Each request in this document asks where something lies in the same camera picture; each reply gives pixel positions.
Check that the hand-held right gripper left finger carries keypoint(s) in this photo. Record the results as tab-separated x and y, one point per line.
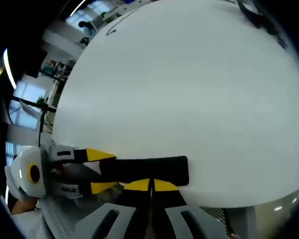
124	219

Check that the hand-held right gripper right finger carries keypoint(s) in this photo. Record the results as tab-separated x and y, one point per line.
174	219

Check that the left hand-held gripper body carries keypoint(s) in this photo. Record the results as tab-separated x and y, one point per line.
22	174

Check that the black remote control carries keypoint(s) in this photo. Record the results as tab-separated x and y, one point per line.
149	168

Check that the black tripod stand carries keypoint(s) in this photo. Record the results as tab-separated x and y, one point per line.
41	109

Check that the person's light shirt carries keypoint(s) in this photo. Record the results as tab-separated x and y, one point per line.
30	225

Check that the ceiling light strips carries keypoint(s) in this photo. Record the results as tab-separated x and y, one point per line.
10	72

